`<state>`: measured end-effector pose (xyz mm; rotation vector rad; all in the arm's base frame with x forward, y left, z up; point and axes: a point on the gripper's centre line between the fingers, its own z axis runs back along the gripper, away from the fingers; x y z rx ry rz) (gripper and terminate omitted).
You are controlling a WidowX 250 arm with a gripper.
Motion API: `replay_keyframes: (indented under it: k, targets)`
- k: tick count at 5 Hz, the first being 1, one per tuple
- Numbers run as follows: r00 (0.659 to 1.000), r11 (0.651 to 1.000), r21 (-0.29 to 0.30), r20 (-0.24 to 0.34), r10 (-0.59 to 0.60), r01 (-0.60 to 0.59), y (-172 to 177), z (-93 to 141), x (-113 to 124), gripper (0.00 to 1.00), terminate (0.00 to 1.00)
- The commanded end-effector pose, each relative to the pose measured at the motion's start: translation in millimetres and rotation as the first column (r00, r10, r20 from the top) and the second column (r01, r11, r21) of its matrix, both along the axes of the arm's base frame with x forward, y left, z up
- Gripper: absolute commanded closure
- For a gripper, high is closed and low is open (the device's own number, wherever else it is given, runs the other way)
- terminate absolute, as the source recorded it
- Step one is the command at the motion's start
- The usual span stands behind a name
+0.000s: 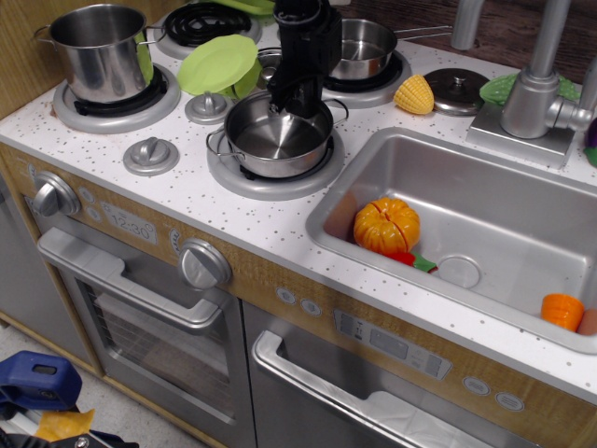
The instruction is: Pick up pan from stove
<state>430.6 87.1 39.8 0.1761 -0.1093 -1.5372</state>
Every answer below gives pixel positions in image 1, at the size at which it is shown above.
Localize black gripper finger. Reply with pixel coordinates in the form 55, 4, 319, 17
285, 78, 322, 119
268, 87, 286, 113

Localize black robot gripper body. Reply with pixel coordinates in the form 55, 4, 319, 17
269, 1, 342, 93

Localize small steel two-handled pan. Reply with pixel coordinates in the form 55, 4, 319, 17
206, 91, 349, 179

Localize back right stove burner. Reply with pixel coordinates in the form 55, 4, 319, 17
321, 49, 410, 108

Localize stove burner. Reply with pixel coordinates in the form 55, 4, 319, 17
53, 63, 180, 134
206, 128, 345, 202
321, 49, 410, 108

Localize front right stove burner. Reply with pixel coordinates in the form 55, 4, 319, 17
206, 128, 345, 202

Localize front left stove burner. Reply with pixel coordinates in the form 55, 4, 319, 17
53, 63, 180, 134

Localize light green plastic plate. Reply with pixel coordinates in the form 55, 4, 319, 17
177, 35, 261, 99

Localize green plastic plate at back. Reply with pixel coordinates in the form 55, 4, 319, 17
190, 0, 274, 17

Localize grey countertop knob back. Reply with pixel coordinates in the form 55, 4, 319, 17
185, 92, 232, 125

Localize grey countertop knob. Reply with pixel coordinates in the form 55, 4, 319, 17
123, 137, 180, 176
185, 92, 232, 125

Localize yellow toy corn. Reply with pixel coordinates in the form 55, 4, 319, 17
394, 75, 435, 115

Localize back left coil burner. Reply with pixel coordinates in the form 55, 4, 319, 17
153, 2, 262, 60

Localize grey countertop knob front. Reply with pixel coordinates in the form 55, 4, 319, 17
123, 137, 180, 176

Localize orange toy pumpkin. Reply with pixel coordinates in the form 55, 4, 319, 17
353, 197, 421, 256

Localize steel pot lid with knob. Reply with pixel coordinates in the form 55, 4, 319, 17
424, 68, 489, 117

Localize tall steel stock pot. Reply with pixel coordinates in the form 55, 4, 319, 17
34, 4, 166, 108

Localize right silver oven knob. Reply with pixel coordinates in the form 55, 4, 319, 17
177, 238, 232, 291

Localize silver oven knob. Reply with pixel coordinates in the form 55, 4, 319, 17
32, 171, 82, 217
177, 238, 232, 291

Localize oven clock display panel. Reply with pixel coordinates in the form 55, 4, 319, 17
100, 202, 158, 245

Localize green toy leafy vegetable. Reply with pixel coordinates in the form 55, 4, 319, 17
479, 74, 581, 105

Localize red green toy strawberry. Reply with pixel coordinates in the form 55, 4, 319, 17
388, 252, 437, 273

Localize silver toy faucet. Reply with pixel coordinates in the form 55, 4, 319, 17
466, 1, 596, 168

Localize grey toy sink basin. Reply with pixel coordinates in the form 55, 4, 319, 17
306, 128, 596, 354

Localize left silver oven knob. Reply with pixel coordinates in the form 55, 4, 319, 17
32, 171, 82, 217

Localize toy oven door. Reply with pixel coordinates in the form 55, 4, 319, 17
35, 214, 257, 447

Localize toy dishwasher door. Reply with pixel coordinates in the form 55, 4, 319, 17
243, 304, 596, 447

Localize purple toy eggplant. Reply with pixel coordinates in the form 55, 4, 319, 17
583, 119, 597, 168

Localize small orange toy piece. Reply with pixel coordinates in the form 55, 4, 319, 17
540, 293, 585, 332

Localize blue plastic clamp tool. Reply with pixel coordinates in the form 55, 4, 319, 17
1, 351, 82, 420

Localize steel saucepan with long handle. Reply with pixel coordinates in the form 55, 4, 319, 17
329, 19, 452, 81

